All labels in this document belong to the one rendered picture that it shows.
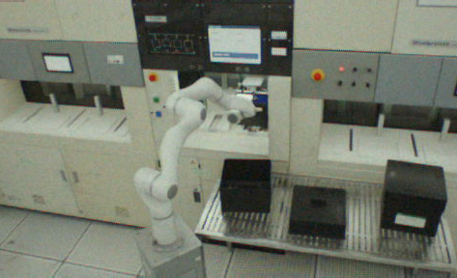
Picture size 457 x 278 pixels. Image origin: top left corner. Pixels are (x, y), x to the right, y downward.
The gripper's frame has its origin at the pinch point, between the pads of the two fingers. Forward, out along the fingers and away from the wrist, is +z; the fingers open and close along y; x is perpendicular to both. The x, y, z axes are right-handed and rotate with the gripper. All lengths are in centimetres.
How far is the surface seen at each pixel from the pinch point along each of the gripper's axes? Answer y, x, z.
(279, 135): 24.2, -14.8, -20.4
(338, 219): 63, -34, -62
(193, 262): -7, -54, -90
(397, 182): 89, -19, -45
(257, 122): 4.9, -22.0, 3.6
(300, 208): 44, -34, -59
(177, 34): -34, 43, -19
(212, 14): -13, 54, -17
